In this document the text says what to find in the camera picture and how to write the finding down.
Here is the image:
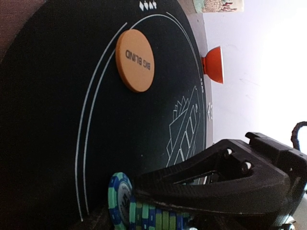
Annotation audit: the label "white patterned mug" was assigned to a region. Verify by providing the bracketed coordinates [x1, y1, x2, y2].
[193, 0, 244, 13]

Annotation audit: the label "round black poker mat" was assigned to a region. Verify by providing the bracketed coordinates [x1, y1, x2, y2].
[0, 0, 206, 230]

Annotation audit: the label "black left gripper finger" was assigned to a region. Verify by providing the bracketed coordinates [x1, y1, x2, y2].
[133, 132, 307, 213]

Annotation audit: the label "orange big blind button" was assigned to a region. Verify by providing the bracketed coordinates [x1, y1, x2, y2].
[115, 29, 155, 93]

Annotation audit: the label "orange white bowl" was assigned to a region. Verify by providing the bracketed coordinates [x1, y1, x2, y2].
[201, 46, 224, 84]

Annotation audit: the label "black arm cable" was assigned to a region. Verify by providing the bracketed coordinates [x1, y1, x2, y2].
[290, 121, 307, 150]

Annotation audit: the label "blue green poker chips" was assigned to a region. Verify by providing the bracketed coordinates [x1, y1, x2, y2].
[108, 172, 192, 230]

